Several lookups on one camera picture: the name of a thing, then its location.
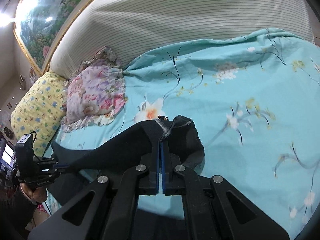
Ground black pants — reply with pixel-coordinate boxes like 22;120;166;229
47;115;204;205

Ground left hand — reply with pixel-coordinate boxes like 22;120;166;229
20;184;48;203

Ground yellow patterned pillow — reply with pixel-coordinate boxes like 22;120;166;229
11;71;66;156

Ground pink floral pillow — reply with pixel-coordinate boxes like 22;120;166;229
61;46;126;133

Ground turquoise floral bed sheet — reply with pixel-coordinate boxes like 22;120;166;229
56;28;319;239

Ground striped white headboard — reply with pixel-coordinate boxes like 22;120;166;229
50;0;313;79

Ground gold framed landscape painting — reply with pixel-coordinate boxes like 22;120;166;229
13;0;93;76

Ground black camera box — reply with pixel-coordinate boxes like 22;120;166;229
15;133;34;178

